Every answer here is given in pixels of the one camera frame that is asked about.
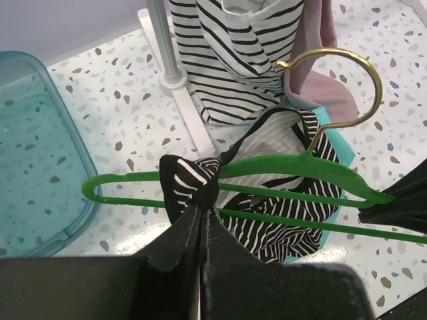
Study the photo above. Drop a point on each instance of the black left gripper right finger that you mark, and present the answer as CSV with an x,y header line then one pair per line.
x,y
235,285

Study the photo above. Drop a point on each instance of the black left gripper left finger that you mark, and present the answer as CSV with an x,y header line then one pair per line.
x,y
158,282

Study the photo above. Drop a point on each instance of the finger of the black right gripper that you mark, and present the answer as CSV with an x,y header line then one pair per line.
x,y
411,186
408,212

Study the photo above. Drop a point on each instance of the teal tank top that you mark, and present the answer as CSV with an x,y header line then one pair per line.
x,y
345,155

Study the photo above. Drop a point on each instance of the pink tank top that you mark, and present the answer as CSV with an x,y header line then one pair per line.
x,y
306,88

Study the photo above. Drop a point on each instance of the teal transparent plastic bin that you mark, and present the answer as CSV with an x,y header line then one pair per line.
x,y
44,163

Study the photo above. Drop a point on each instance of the white clothes rack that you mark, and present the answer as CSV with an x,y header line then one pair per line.
x,y
173,79

